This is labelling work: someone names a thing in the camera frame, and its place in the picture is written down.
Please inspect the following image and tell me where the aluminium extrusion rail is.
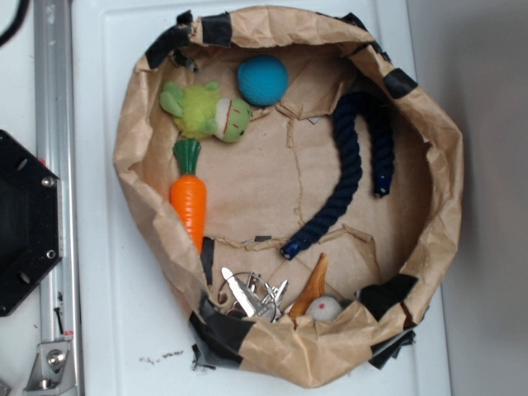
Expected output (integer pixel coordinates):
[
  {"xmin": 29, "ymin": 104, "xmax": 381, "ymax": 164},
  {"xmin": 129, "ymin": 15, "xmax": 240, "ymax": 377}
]
[{"xmin": 33, "ymin": 1, "xmax": 85, "ymax": 395}]

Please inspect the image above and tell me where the dark blue rope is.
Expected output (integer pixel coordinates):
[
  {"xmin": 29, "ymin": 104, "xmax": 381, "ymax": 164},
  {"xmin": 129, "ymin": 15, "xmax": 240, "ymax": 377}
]
[{"xmin": 280, "ymin": 91, "xmax": 396, "ymax": 261}]

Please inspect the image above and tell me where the silver key bunch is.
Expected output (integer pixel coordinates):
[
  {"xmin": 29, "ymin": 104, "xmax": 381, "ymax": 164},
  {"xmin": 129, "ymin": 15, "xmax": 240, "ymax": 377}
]
[{"xmin": 219, "ymin": 267, "xmax": 290, "ymax": 323}]

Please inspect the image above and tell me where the black cable top left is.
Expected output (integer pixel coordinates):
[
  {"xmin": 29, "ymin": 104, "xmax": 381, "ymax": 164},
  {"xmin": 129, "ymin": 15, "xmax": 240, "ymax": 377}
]
[{"xmin": 0, "ymin": 0, "xmax": 33, "ymax": 48}]

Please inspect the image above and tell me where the green plush frog toy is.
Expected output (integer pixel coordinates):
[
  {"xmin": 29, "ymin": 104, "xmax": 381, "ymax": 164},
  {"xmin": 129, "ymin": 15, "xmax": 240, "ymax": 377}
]
[{"xmin": 159, "ymin": 81, "xmax": 252, "ymax": 143}]

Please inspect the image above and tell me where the grey white plush mouse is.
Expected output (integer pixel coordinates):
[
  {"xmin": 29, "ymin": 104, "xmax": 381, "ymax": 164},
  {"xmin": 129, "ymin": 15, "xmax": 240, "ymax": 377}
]
[{"xmin": 305, "ymin": 295, "xmax": 343, "ymax": 322}]

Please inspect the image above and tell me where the brown wooden horn piece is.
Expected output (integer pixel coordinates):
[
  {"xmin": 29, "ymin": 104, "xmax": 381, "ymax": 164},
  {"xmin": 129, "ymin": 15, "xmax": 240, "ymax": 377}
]
[{"xmin": 289, "ymin": 253, "xmax": 329, "ymax": 319}]

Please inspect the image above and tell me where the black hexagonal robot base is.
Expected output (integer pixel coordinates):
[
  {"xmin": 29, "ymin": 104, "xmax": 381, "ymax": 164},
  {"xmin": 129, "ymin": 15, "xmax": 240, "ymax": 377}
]
[{"xmin": 1, "ymin": 130, "xmax": 61, "ymax": 318}]

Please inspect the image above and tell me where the brown paper bag bin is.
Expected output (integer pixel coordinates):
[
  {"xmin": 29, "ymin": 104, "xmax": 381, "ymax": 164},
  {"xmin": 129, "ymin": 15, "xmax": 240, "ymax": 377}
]
[{"xmin": 113, "ymin": 6, "xmax": 464, "ymax": 388}]

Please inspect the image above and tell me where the silver corner bracket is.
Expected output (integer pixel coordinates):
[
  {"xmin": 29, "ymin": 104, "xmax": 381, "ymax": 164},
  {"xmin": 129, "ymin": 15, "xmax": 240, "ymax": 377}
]
[{"xmin": 23, "ymin": 341, "xmax": 75, "ymax": 395}]

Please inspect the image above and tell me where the blue ball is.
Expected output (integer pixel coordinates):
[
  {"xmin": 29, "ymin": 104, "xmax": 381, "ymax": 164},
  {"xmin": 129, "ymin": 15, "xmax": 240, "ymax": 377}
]
[{"xmin": 238, "ymin": 55, "xmax": 289, "ymax": 106}]

